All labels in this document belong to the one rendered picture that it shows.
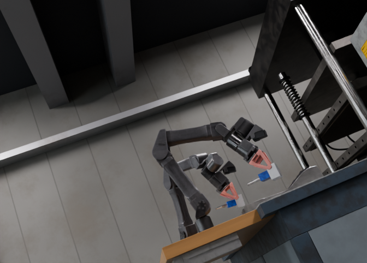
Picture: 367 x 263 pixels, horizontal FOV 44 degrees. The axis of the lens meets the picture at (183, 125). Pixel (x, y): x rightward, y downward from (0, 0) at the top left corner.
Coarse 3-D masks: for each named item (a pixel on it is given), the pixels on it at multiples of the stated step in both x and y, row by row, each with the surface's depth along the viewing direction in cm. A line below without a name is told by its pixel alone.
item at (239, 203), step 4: (240, 196) 206; (232, 200) 206; (236, 200) 206; (240, 200) 206; (228, 204) 205; (232, 204) 205; (236, 204) 205; (240, 204) 205; (244, 204) 205; (216, 208) 207
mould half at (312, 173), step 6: (312, 168) 204; (300, 174) 203; (306, 174) 203; (312, 174) 203; (318, 174) 202; (300, 180) 202; (306, 180) 202; (312, 180) 202; (294, 186) 201; (282, 192) 200; (264, 198) 199; (270, 198) 199; (252, 204) 198; (258, 204) 198; (246, 210) 200; (252, 210) 197
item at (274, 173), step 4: (272, 164) 169; (276, 164) 173; (272, 168) 169; (276, 168) 169; (264, 172) 170; (268, 172) 169; (272, 172) 169; (276, 172) 168; (280, 172) 172; (260, 176) 171; (264, 176) 170; (268, 176) 169; (272, 176) 169; (276, 176) 168; (280, 176) 170; (256, 180) 172; (264, 180) 172; (248, 184) 173
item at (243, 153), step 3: (237, 147) 176; (240, 147) 175; (252, 147) 171; (255, 147) 171; (237, 150) 176; (240, 150) 175; (243, 150) 174; (252, 150) 171; (255, 150) 172; (240, 153) 176; (243, 153) 175; (246, 153) 174; (249, 153) 171; (252, 153) 175; (243, 156) 175; (246, 156) 171; (246, 159) 171
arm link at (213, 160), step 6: (210, 156) 206; (216, 156) 206; (192, 162) 213; (198, 162) 210; (204, 162) 209; (210, 162) 205; (216, 162) 203; (222, 162) 205; (198, 168) 212; (210, 168) 206; (216, 168) 205
